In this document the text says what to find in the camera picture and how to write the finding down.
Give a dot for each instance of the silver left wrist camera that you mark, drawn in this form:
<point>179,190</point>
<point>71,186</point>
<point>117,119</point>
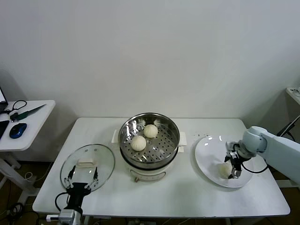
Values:
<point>66,215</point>

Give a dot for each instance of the perforated steel steamer basket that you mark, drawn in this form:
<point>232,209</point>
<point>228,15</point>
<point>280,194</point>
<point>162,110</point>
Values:
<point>164,150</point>

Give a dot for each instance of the black laptop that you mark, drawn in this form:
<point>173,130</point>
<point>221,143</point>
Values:
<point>2,96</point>

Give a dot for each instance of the white power strip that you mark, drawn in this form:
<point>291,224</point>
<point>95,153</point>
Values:
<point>295,91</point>

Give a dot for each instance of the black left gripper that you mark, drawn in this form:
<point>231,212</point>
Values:
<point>76,191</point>

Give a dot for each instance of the white steamed baozi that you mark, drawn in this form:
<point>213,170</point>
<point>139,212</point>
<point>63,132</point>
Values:
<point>138,143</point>
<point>150,130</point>
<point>223,170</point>

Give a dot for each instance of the blue computer mouse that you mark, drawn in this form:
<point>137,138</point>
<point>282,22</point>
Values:
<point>18,130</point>

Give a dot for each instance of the white side shelf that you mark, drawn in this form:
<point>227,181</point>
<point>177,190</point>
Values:
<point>297,97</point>

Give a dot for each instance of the white side table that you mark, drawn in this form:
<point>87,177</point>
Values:
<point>35,126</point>

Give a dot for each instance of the black smartphone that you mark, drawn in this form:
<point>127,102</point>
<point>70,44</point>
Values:
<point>2,127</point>

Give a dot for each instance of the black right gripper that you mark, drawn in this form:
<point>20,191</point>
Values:
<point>236,161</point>

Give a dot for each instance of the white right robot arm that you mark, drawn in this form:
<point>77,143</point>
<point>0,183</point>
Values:
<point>281,147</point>

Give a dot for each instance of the round white plate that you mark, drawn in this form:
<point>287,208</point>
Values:
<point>211,150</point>

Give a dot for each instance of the cream electric cooking pot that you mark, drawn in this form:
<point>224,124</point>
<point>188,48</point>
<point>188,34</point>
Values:
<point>150,174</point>

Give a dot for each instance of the round glass pot lid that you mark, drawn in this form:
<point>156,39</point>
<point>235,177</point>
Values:
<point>105,161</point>

